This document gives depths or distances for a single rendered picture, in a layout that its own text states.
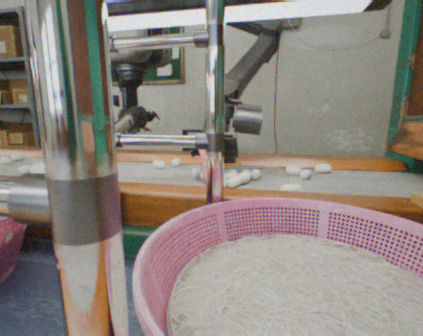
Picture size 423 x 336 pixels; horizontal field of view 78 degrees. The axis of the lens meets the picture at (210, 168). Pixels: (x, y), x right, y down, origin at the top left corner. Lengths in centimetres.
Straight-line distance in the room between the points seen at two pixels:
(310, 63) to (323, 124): 55
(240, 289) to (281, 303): 3
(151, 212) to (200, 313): 21
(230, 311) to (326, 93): 247
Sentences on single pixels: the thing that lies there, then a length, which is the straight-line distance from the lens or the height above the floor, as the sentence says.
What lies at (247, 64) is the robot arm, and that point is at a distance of 78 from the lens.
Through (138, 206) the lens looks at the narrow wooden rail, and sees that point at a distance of 40.
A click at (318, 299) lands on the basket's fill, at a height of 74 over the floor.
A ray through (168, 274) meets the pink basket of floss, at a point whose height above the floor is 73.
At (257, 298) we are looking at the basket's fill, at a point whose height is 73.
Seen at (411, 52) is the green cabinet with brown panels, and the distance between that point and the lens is 87.
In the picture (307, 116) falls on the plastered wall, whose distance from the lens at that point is 259.
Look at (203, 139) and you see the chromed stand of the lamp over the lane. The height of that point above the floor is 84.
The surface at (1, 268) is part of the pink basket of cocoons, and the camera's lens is 41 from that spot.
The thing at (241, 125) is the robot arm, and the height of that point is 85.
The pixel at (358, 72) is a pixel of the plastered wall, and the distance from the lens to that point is 268.
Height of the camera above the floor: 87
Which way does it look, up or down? 11 degrees down
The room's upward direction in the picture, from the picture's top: straight up
